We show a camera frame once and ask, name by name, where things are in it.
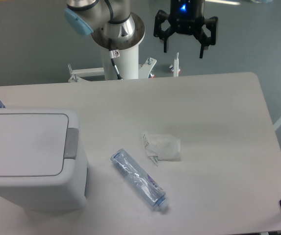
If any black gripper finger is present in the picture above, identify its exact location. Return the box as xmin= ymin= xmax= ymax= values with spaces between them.
xmin=153 ymin=9 xmax=178 ymax=53
xmin=195 ymin=16 xmax=219 ymax=59

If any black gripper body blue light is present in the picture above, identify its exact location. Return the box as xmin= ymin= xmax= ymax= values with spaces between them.
xmin=168 ymin=0 xmax=205 ymax=35

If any grey trash can push button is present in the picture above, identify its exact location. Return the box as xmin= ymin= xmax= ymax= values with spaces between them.
xmin=64 ymin=128 xmax=79 ymax=159

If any white trash can lid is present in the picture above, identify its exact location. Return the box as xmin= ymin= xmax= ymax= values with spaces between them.
xmin=0 ymin=114 xmax=68 ymax=177

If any white trash can body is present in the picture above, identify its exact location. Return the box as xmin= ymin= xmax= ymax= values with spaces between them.
xmin=0 ymin=108 xmax=89 ymax=210

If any crumpled white paper wrapper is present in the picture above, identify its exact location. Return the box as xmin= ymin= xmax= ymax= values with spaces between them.
xmin=142 ymin=132 xmax=181 ymax=166

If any crushed clear plastic bottle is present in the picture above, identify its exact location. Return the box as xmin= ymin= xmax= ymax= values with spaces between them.
xmin=110 ymin=149 xmax=169 ymax=212

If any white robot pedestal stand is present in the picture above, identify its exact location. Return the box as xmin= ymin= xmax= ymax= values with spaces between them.
xmin=68 ymin=42 xmax=157 ymax=83

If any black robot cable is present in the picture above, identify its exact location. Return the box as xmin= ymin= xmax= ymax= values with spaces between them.
xmin=107 ymin=38 xmax=123 ymax=81

